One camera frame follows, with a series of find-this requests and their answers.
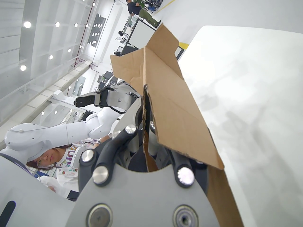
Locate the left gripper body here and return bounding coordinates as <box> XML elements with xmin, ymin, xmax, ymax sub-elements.
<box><xmin>104</xmin><ymin>88</ymin><xmax>134</xmax><ymax>111</ymax></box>

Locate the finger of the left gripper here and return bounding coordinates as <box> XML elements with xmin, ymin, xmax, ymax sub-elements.
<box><xmin>74</xmin><ymin>87</ymin><xmax>107</xmax><ymax>108</ymax></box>

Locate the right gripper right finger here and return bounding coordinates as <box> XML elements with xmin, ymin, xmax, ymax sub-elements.
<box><xmin>149</xmin><ymin>122</ymin><xmax>209</xmax><ymax>191</ymax></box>

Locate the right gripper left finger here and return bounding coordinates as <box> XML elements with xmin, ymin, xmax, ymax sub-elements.
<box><xmin>78</xmin><ymin>84</ymin><xmax>153</xmax><ymax>188</ymax></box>

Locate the small brown carton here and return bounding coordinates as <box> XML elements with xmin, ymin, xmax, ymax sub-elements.
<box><xmin>110</xmin><ymin>23</ymin><xmax>245</xmax><ymax>227</ymax></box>

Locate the person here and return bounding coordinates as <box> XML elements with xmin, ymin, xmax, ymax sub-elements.
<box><xmin>26</xmin><ymin>135</ymin><xmax>112</xmax><ymax>200</ymax></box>
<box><xmin>126</xmin><ymin>0</ymin><xmax>162</xmax><ymax>29</ymax></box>

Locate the white partition panel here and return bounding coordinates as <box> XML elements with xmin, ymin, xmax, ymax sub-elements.
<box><xmin>131</xmin><ymin>18</ymin><xmax>158</xmax><ymax>47</ymax></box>

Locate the green potted plant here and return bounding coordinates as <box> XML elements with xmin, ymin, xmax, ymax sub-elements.
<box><xmin>132</xmin><ymin>0</ymin><xmax>146</xmax><ymax>10</ymax></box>

